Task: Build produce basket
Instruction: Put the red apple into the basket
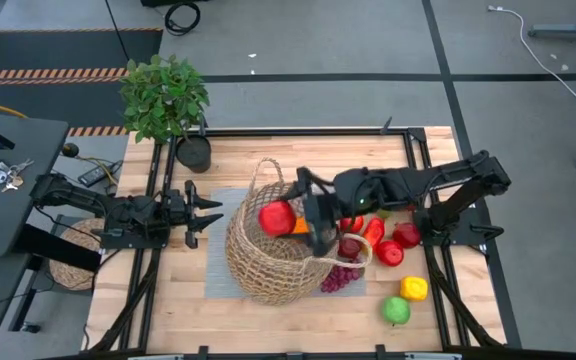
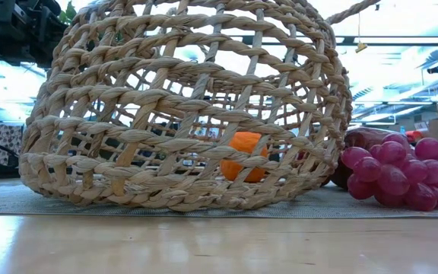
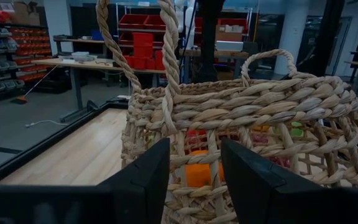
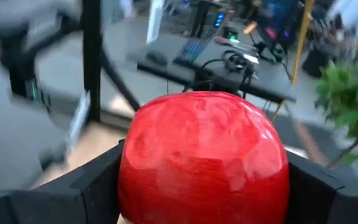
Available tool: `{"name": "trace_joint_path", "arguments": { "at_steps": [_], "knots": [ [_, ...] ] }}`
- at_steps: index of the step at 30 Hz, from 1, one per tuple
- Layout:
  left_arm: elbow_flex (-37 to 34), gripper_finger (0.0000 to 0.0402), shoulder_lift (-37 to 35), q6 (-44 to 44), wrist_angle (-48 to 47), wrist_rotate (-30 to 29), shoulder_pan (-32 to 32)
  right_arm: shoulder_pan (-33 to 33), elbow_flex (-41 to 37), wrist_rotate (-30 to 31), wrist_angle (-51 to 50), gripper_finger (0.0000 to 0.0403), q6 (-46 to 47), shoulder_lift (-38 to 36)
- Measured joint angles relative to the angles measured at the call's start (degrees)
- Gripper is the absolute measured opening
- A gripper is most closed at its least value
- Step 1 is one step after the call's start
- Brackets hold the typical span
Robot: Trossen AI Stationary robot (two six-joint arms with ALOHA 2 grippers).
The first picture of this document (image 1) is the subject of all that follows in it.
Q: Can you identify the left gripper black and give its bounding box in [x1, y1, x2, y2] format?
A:
[163, 179, 225, 250]

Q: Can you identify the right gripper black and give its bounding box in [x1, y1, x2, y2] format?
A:
[280, 167, 347, 259]

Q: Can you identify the orange fruit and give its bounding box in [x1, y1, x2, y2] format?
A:
[290, 215, 312, 235]

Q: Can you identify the woven rope basket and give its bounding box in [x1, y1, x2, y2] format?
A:
[224, 157, 373, 307]

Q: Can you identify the red orange mango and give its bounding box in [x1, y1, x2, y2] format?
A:
[361, 217, 387, 250]

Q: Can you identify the purple grape bunch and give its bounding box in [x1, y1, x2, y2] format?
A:
[319, 264, 366, 295]

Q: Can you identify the red pomegranate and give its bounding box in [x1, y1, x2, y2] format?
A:
[392, 221, 423, 250]

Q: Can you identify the green bell pepper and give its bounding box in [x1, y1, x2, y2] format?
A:
[380, 295, 412, 326]

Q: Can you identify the yellow bell pepper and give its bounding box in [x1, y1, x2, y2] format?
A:
[399, 275, 430, 303]

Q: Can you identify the grey woven placemat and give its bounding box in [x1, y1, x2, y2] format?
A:
[205, 186, 368, 300]

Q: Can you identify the black device at edge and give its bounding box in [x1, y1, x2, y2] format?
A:
[81, 116, 524, 360]

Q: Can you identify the black power adapter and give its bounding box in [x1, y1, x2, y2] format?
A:
[77, 159, 124, 189]

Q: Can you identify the green potted plant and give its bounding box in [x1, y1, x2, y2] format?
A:
[119, 53, 214, 175]

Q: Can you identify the black side desk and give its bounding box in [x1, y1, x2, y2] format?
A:
[0, 112, 69, 257]

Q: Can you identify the black hazard-striped floor mat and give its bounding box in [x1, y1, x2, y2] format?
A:
[0, 28, 164, 137]

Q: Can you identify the grey desk leg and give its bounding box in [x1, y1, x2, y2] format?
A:
[527, 0, 576, 41]

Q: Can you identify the coiled black cable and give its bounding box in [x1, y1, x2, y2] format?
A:
[164, 1, 202, 37]

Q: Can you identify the thin black cable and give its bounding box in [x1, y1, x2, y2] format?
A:
[104, 0, 131, 61]

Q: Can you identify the white cable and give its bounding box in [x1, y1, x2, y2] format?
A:
[487, 4, 576, 102]

